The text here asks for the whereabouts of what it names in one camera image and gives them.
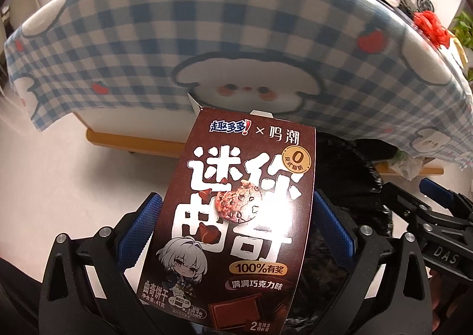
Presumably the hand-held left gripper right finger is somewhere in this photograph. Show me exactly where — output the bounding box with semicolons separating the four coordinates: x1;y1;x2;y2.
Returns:
314;189;449;335

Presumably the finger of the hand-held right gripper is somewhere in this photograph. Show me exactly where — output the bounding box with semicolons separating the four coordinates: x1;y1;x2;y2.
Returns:
419;177;473;215
382;181;462;239

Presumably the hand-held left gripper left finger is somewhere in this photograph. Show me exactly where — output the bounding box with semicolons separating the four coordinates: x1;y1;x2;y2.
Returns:
39;192;165;335

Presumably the trash bin with black liner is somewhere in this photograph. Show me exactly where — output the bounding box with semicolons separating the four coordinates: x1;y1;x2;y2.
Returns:
292;131;394;335

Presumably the brown cookie box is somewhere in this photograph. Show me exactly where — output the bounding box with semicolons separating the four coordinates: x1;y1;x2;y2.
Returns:
137;94;318;335

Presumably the red plastic bag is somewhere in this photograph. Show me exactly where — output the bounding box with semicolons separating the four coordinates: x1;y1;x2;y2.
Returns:
412;10;453;48

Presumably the clear plastic bag bundle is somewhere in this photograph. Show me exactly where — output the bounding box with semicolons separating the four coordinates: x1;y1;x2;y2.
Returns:
392;152;429;182

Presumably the wooden table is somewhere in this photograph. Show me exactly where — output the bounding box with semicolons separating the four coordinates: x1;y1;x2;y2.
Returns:
74;109;444;176

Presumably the green potted plant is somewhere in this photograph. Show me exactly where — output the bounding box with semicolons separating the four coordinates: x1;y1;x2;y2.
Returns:
449;11;473;80

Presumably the blue checkered printed tablecloth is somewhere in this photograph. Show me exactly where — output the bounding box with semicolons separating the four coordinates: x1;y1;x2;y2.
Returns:
0;0;473;169

